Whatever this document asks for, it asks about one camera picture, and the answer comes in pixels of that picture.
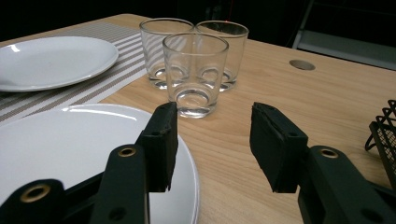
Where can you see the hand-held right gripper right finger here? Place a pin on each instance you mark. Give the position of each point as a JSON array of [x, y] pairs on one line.
[[327, 186]]

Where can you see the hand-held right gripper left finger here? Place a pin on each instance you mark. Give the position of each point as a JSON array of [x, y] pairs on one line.
[[124, 186]]

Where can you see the clear drinking glass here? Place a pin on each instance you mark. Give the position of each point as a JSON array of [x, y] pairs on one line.
[[152, 53], [238, 56], [194, 77]]

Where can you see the white plate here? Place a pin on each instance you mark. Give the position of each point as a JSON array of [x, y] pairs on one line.
[[53, 62], [62, 146]]

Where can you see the grey striped placemat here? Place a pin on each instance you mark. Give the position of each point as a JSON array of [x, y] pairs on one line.
[[109, 87]]

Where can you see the grey table grommet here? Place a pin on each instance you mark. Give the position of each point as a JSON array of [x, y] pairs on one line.
[[302, 64]]

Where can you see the white metal stand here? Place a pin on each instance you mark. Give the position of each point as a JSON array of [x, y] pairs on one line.
[[348, 46]]

